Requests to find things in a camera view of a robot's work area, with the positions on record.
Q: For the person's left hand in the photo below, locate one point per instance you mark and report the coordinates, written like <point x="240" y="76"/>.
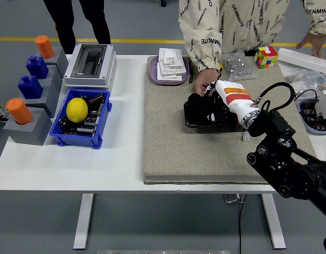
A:
<point x="316" y="42"/>

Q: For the person's right hand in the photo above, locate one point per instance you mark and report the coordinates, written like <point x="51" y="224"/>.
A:
<point x="205" y="78"/>

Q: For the robot right hand white shell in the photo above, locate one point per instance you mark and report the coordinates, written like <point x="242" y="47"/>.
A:
<point x="234" y="96"/>

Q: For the black rag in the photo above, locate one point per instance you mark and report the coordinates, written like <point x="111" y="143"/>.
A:
<point x="198" y="105"/>

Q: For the black glossy display panel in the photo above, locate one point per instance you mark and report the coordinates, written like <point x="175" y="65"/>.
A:
<point x="205" y="125"/>

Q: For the person's left forearm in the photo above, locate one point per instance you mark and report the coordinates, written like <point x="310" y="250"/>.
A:
<point x="318" y="16"/>

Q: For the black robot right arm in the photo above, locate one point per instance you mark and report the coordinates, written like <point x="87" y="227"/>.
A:
<point x="284" y="164"/>

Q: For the person's right forearm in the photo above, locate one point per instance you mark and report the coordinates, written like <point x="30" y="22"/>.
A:
<point x="201" y="47"/>

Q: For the long white power strip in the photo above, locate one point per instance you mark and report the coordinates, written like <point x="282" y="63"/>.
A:
<point x="297" y="56"/>

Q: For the clear bag of metal nuts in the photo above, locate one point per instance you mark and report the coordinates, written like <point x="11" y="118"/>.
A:
<point x="238" y="67"/>

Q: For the white flat plate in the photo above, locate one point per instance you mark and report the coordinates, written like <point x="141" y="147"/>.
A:
<point x="168" y="78"/>

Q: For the clear plastic parts bags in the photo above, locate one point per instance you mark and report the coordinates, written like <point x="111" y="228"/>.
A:
<point x="302" y="79"/>

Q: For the colourful puzzle cube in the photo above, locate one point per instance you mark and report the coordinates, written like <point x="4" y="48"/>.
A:
<point x="265" y="56"/>

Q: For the purple tray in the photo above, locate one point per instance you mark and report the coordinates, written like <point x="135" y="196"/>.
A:
<point x="153" y="71"/>

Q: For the person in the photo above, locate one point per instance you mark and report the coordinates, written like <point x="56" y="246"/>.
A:
<point x="65" y="26"/>
<point x="244" y="21"/>

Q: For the pale tray with electronics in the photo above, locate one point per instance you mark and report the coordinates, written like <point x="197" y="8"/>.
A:
<point x="309" y="116"/>

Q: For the grey-brown mat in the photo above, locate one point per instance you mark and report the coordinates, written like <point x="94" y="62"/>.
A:
<point x="191" y="158"/>

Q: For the black chair caster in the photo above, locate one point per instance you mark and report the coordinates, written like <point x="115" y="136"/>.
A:
<point x="163" y="2"/>

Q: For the brown capacitor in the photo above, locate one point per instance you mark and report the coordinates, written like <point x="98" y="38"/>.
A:
<point x="96" y="99"/>

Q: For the black circuit board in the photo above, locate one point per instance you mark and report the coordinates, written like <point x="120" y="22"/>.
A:
<point x="86" y="127"/>

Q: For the white table leg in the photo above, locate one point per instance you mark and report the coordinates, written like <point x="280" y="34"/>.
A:
<point x="273" y="222"/>
<point x="83" y="222"/>

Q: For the yellow lemon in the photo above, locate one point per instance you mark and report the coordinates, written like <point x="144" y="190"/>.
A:
<point x="76" y="109"/>

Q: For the blue plastic bin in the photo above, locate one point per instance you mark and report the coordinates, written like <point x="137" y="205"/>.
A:
<point x="73" y="140"/>

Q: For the grey block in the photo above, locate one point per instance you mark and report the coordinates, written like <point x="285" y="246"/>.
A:
<point x="50" y="103"/>
<point x="33" y="132"/>
<point x="59" y="61"/>
<point x="54" y="79"/>

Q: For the black round component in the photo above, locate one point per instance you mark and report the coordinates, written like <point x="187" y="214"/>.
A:
<point x="63" y="123"/>

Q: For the orange cylinder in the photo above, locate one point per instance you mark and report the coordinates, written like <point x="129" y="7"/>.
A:
<point x="18" y="111"/>
<point x="44" y="47"/>

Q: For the blue block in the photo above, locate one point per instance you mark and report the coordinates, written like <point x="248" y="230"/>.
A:
<point x="30" y="88"/>
<point x="37" y="67"/>

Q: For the white switch plate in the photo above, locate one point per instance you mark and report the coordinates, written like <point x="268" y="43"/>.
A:
<point x="176" y="68"/>

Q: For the white wall socket plate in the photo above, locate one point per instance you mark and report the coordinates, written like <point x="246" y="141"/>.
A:
<point x="168" y="54"/>

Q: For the grey metal bracket box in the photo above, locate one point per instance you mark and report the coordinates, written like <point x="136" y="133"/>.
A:
<point x="231" y="198"/>

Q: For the grey electrical enclosure box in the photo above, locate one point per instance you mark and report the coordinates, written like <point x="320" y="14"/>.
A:
<point x="86" y="80"/>

